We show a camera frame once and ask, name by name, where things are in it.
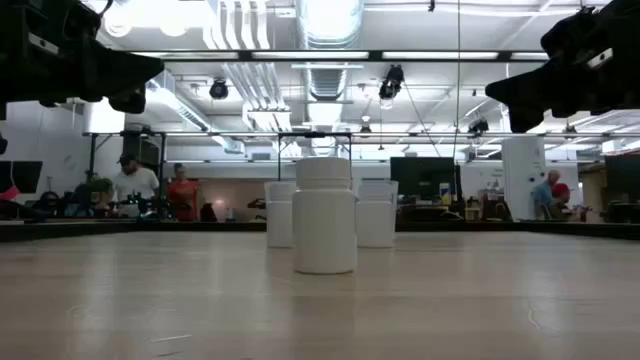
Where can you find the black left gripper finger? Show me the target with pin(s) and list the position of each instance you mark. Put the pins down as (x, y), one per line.
(130, 102)
(130, 70)

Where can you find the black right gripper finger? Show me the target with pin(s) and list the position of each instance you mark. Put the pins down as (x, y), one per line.
(525, 120)
(530, 90)

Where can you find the white plastic pill bottle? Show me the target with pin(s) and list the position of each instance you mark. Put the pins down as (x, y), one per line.
(280, 220)
(325, 225)
(375, 220)

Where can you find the clear plastic basket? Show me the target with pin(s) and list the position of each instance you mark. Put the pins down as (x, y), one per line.
(396, 195)

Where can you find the black ceiling spotlight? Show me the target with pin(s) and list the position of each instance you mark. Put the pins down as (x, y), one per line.
(391, 82)
(478, 126)
(219, 89)

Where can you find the white building column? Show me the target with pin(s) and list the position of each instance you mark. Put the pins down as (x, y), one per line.
(522, 170)

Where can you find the person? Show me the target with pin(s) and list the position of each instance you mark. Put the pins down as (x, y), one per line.
(135, 185)
(542, 195)
(561, 191)
(183, 197)

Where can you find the green potted plant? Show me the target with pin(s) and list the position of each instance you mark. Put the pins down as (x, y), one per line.
(100, 185)

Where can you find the black computer monitor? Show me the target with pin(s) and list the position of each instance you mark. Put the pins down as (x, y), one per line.
(422, 177)
(622, 175)
(22, 176)

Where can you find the yellow canister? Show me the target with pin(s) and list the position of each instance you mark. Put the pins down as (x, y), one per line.
(445, 192)

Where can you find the black overhead light bar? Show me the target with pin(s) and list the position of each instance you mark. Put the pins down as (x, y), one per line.
(245, 55)

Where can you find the red object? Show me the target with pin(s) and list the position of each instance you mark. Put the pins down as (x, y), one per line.
(9, 194)

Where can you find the black metal station frame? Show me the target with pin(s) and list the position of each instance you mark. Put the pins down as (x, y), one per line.
(91, 155)

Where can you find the black table edge frame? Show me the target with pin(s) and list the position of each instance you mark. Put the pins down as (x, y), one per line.
(500, 227)

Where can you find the black metal frame stand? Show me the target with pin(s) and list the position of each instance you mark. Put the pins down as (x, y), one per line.
(315, 134)

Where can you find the silver round air duct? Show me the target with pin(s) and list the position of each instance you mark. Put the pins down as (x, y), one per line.
(330, 20)

